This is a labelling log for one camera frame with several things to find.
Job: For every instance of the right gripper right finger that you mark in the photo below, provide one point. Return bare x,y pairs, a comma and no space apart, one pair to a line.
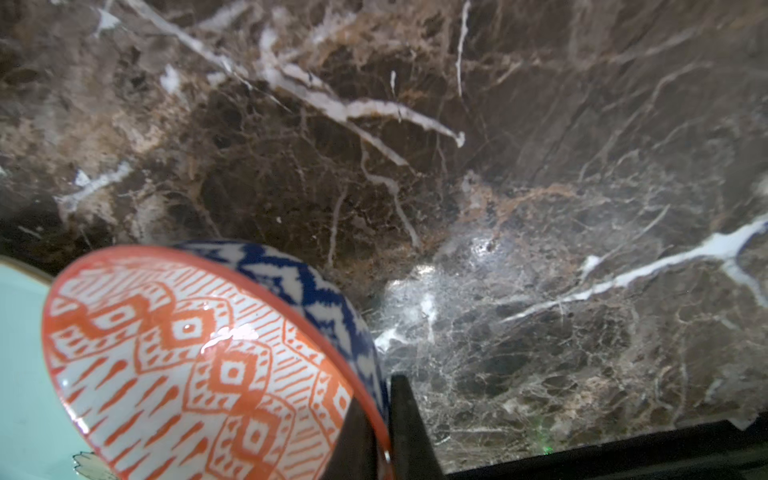
412,454

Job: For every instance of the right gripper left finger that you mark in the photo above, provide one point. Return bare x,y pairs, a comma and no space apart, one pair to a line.
355,455

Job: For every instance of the purple bowl patterned inside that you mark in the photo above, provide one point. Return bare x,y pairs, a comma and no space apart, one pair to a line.
210,360

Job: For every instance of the mint green flower plate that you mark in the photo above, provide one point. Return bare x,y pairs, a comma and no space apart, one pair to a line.
38,441

